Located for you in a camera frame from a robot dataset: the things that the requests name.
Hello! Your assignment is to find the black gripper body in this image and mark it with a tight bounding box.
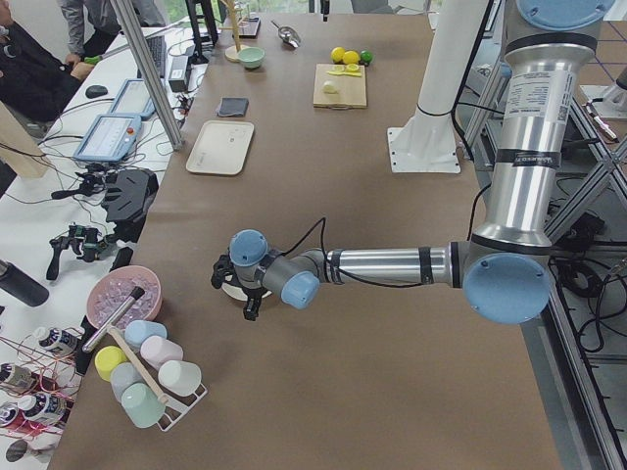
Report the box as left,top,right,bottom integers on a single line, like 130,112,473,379
211,254,267,304

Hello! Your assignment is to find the beige round plate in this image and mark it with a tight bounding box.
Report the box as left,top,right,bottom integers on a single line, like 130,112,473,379
221,283,248,302

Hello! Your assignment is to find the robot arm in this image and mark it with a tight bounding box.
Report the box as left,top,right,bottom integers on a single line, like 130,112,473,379
211,1,610,324

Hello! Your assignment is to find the cream rabbit tray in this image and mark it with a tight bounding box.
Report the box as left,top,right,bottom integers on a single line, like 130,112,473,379
185,120,255,176

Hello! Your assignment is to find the metal muddler black tip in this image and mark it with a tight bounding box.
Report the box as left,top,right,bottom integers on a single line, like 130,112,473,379
81,286,145,353

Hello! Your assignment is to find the white cup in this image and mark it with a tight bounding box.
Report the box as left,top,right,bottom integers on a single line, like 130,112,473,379
158,360,202,397

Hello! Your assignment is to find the pink cup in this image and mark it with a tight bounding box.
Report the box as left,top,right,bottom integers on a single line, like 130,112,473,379
140,335,183,370

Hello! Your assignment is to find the blue cup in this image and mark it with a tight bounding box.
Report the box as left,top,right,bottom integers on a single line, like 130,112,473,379
123,320,168,352

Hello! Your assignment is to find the pink bowl with ice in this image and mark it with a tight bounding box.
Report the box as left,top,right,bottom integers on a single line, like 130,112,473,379
86,265,163,329

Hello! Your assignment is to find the mint green cup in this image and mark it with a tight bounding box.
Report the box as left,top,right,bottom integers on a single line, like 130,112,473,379
121,383,166,429

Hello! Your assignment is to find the grey cup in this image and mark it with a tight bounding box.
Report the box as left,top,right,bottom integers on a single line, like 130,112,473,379
110,362,144,402

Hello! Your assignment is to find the yellow cup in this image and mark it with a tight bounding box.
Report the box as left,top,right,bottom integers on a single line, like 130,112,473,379
94,346,128,382

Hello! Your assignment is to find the grey folded cloth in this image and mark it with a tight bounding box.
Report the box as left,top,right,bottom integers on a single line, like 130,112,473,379
217,97,249,118

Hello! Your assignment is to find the near teach pendant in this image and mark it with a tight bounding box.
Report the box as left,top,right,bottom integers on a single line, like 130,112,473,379
73,114,142,163

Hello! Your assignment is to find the teach pendant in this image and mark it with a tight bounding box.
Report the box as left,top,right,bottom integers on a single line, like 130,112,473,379
109,78,156,119
73,114,142,163

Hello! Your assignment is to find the far teach pendant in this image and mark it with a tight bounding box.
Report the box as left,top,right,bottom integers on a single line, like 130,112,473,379
109,78,156,119

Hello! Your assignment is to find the green bowl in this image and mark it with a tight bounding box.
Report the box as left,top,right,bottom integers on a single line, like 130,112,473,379
238,47,265,70

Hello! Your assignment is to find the wooden cutting board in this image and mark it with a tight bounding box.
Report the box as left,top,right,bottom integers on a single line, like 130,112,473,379
313,64,367,109

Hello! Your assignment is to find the wooden cup tree stand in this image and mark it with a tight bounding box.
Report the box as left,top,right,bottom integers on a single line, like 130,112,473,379
219,0,247,63

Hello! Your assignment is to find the yellow plastic knife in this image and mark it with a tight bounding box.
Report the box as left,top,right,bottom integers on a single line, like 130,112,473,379
326,70,362,77

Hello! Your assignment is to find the metal ice scoop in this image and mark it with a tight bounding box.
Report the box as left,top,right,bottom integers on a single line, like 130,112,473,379
270,20,301,49

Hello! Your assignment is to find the lower whole lemon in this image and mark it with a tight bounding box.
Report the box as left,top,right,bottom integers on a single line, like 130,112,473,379
331,47,347,64

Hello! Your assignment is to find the whole lemon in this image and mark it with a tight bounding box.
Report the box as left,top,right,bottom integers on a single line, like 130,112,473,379
342,50,361,65
331,47,347,64

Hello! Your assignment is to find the upper whole lemon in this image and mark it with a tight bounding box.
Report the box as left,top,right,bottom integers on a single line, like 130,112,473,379
342,50,361,65

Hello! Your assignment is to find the green lime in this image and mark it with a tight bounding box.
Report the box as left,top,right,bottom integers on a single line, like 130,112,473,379
360,50,373,67

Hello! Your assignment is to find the seated person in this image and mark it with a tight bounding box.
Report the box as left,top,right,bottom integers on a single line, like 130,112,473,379
1,1,94,121

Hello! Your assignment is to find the aluminium frame post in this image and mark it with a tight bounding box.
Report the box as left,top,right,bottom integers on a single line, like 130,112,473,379
111,0,183,151

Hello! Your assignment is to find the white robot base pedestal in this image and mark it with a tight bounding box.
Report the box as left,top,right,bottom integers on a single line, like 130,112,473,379
388,0,493,173

